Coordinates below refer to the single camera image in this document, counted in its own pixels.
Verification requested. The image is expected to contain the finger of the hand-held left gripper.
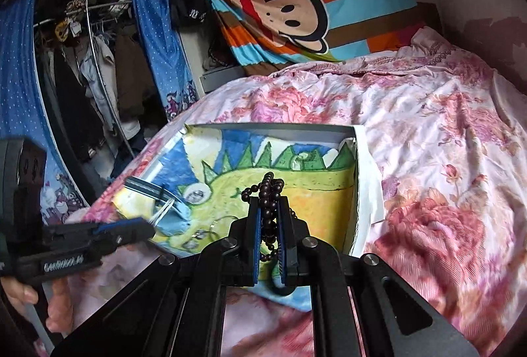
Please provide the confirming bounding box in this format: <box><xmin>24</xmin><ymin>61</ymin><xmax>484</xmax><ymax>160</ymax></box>
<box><xmin>97</xmin><ymin>221</ymin><xmax>158</xmax><ymax>256</ymax></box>
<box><xmin>88</xmin><ymin>218</ymin><xmax>150</xmax><ymax>236</ymax></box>

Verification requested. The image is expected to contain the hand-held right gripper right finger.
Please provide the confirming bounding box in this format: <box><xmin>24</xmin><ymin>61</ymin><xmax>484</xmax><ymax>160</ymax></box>
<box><xmin>276</xmin><ymin>194</ymin><xmax>480</xmax><ymax>357</ymax></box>

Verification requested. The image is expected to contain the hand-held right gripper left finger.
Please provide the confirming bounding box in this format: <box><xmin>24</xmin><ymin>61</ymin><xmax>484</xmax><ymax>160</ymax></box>
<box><xmin>49</xmin><ymin>194</ymin><xmax>264</xmax><ymax>357</ymax></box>

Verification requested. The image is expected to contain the dark bead necklace with ring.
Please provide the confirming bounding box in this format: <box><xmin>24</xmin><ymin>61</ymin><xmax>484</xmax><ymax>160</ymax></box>
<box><xmin>241</xmin><ymin>172</ymin><xmax>300</xmax><ymax>297</ymax></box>

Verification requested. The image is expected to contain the light blue wrist watch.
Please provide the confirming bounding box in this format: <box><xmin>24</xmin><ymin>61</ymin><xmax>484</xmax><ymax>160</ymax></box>
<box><xmin>124</xmin><ymin>175</ymin><xmax>194</xmax><ymax>237</ymax></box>

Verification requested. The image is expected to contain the person's left hand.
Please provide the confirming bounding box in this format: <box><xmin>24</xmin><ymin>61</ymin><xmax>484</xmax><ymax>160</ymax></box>
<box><xmin>0</xmin><ymin>278</ymin><xmax>75</xmax><ymax>335</ymax></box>

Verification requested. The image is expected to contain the tray with dinosaur drawing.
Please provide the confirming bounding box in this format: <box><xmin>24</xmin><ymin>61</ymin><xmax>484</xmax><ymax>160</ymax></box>
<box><xmin>113</xmin><ymin>125</ymin><xmax>357</xmax><ymax>312</ymax></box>

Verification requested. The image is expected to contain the wide blue dotted curtain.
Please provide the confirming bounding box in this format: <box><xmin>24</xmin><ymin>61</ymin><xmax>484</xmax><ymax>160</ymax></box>
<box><xmin>0</xmin><ymin>0</ymin><xmax>90</xmax><ymax>227</ymax></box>

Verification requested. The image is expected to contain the row of hanging clothes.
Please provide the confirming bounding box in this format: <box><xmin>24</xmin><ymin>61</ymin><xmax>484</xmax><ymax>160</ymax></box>
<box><xmin>35</xmin><ymin>0</ymin><xmax>154</xmax><ymax>165</ymax></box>

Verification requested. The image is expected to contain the metal clothes rack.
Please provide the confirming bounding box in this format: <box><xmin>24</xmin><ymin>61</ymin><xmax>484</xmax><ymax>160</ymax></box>
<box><xmin>33</xmin><ymin>0</ymin><xmax>143</xmax><ymax>161</ymax></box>

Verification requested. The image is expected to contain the pink floral bedspread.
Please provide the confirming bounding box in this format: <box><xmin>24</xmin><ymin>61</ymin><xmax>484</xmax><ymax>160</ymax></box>
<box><xmin>33</xmin><ymin>25</ymin><xmax>527</xmax><ymax>357</ymax></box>

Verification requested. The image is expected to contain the white cabinet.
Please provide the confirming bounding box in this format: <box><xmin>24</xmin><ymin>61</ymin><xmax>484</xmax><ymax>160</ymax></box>
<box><xmin>162</xmin><ymin>0</ymin><xmax>248</xmax><ymax>99</ymax></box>

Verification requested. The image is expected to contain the narrow blue dotted curtain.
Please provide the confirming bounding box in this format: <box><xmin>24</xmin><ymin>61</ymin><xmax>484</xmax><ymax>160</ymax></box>
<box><xmin>127</xmin><ymin>0</ymin><xmax>199</xmax><ymax>122</ymax></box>

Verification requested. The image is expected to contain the black cap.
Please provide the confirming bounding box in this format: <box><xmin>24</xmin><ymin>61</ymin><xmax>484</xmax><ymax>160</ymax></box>
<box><xmin>170</xmin><ymin>0</ymin><xmax>215</xmax><ymax>29</ymax></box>

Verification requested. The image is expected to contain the wooden headboard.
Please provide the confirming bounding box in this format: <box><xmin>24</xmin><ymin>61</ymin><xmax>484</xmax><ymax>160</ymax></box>
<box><xmin>415</xmin><ymin>2</ymin><xmax>444</xmax><ymax>37</ymax></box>

